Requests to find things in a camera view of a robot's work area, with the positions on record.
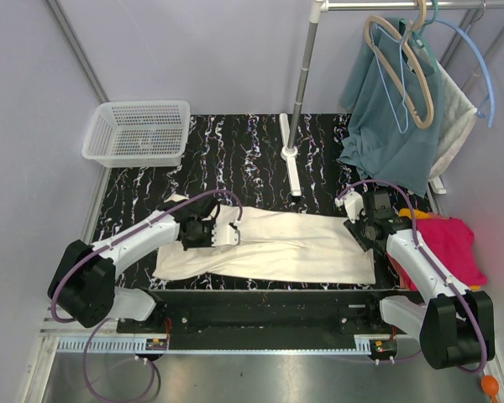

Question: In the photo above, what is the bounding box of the white grey towel hanging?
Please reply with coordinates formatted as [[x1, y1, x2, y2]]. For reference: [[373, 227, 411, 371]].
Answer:
[[429, 64, 477, 180]]

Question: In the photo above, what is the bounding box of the green clothes hanger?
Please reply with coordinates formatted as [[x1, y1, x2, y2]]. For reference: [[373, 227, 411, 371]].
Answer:
[[411, 0, 440, 71]]

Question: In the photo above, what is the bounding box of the white perforated plastic basket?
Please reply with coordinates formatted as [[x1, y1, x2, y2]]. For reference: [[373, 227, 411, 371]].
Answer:
[[81, 100, 191, 169]]

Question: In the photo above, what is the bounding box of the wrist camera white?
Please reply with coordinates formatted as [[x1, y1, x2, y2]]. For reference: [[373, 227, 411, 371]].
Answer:
[[335, 190, 364, 223], [211, 220, 241, 247]]

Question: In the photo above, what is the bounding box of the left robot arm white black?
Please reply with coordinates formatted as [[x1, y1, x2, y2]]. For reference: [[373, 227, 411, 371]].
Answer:
[[47, 196, 220, 332]]

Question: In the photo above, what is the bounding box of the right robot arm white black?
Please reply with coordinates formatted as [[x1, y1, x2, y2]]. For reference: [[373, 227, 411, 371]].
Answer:
[[336, 190, 495, 371]]

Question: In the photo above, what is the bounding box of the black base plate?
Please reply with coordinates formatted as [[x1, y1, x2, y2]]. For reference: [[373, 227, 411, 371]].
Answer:
[[116, 289, 415, 335]]

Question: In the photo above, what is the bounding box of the yellow object under shirt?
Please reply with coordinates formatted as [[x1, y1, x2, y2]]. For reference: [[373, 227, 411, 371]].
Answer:
[[398, 207, 482, 291]]

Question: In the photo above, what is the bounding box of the thin blue wire hanger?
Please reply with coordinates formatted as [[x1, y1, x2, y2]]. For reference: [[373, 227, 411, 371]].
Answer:
[[364, 15, 434, 133]]

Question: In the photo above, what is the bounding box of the metal clothes rack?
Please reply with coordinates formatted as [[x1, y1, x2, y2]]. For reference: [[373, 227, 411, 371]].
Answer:
[[279, 1, 504, 198]]

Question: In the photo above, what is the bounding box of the black marble pattern mat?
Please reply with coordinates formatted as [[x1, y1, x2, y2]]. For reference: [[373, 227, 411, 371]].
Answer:
[[83, 113, 438, 291]]

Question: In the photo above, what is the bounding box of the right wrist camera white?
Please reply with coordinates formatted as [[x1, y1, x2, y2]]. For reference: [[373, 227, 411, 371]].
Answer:
[[335, 190, 364, 223]]

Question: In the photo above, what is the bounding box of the light blue thick hanger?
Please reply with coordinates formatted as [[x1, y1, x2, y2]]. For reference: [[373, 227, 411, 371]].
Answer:
[[435, 18, 496, 128]]

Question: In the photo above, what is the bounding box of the orange ball object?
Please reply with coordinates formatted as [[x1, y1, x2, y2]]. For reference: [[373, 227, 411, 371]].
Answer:
[[480, 375, 500, 403]]

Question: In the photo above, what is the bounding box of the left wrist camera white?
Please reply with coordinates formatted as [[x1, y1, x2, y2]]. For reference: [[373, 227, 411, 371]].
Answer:
[[211, 220, 241, 247]]

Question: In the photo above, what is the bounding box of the beige clothes hanger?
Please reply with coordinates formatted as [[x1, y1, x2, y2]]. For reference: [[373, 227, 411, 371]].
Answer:
[[364, 1, 434, 129]]

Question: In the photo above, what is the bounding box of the cream white t shirt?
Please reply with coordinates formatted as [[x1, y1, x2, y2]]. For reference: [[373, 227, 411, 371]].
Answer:
[[153, 207, 375, 285]]

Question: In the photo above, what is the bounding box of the aluminium frame rail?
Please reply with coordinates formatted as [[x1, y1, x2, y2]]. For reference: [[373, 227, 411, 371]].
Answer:
[[40, 308, 122, 335]]

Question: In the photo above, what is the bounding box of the teal t shirt hanging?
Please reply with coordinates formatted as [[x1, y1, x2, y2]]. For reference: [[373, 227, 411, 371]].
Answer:
[[339, 30, 444, 196]]

